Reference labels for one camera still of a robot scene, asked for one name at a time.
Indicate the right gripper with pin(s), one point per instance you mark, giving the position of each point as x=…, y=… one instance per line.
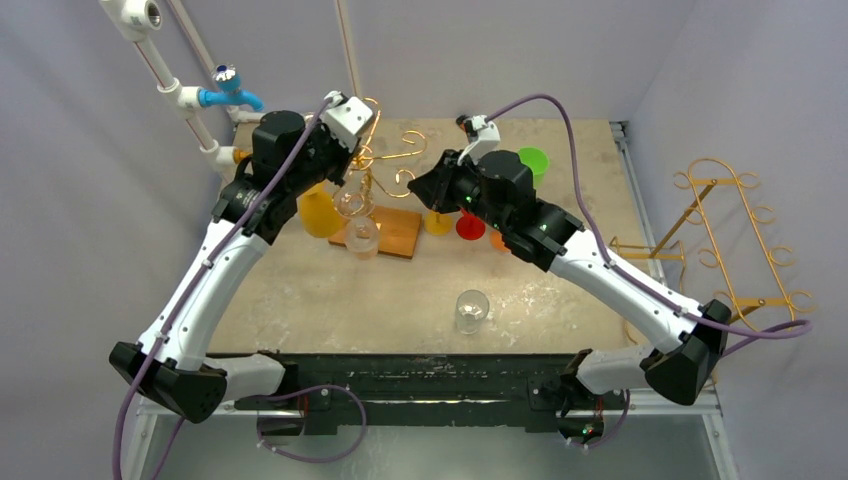
x=444, y=183

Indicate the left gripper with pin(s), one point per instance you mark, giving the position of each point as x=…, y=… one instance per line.
x=343, y=152

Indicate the red plastic goblet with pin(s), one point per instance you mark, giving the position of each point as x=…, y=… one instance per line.
x=469, y=227

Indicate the ribbed clear wine glass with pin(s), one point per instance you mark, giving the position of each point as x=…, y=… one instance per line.
x=355, y=205

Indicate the yellow plastic goblet front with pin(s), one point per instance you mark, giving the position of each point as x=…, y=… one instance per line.
x=317, y=212

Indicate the yellow plastic goblet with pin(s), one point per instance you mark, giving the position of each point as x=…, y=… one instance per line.
x=438, y=224
x=317, y=212

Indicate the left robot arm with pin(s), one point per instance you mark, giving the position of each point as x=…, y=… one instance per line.
x=218, y=265

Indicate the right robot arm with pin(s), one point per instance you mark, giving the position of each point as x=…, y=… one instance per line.
x=683, y=349

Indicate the yellow plastic goblet back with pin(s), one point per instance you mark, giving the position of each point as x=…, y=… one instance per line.
x=438, y=224

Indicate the orange plastic goblet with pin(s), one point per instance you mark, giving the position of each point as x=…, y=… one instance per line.
x=497, y=242

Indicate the orange brass tap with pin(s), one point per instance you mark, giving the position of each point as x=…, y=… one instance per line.
x=239, y=155

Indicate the green plastic cup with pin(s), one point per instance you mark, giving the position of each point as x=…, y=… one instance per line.
x=537, y=161

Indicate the blue tap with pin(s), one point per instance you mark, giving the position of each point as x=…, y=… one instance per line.
x=229, y=90

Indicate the clear glass near front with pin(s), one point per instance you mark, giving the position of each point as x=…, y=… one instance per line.
x=471, y=310

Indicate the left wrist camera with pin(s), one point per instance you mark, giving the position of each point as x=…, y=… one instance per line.
x=347, y=118

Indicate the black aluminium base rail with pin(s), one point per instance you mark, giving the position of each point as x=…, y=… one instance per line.
x=539, y=393

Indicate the white pvc pipe frame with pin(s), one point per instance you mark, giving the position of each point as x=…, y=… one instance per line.
x=137, y=21

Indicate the gold wall hook rack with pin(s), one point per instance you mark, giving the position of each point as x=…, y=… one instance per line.
x=712, y=231

